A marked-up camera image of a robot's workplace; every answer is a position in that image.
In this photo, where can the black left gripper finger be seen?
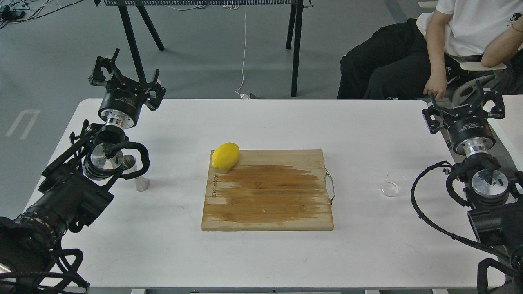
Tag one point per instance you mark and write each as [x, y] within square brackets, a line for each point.
[106, 72]
[151, 94]

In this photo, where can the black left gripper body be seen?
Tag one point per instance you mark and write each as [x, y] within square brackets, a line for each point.
[122, 101]

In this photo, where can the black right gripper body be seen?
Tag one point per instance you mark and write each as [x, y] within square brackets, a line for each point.
[469, 130]

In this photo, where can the small clear glass cup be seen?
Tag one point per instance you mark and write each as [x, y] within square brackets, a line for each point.
[394, 182]

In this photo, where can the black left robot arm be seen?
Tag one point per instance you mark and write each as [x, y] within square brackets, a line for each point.
[76, 187]

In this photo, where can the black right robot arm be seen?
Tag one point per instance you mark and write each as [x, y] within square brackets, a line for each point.
[493, 198]

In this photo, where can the seated person in white shirt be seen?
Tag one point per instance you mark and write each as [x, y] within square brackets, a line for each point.
[409, 60]

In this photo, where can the yellow lemon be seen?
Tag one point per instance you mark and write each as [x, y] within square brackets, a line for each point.
[225, 156]

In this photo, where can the wooden cutting board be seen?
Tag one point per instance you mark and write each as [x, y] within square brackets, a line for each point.
[269, 190]

